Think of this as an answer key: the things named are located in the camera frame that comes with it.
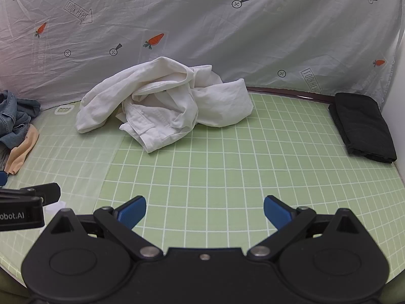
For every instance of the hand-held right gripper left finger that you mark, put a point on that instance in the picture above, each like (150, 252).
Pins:
(134, 211)

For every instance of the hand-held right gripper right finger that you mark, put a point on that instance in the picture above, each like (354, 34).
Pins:
(278, 212)

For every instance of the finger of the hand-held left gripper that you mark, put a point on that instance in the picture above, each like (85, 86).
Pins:
(2, 177)

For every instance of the white pants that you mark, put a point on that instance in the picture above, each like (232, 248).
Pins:
(164, 101)

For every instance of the beige cloth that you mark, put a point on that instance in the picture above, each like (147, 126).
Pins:
(22, 152)

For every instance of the white paper scrap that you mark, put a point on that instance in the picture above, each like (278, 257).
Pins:
(54, 207)

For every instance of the blue denim garment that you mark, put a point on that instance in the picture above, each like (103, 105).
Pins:
(12, 120)

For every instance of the folded black cloth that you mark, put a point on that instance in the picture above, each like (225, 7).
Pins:
(360, 126)

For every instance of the carrot printed grey sheet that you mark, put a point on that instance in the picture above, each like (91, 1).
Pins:
(202, 22)

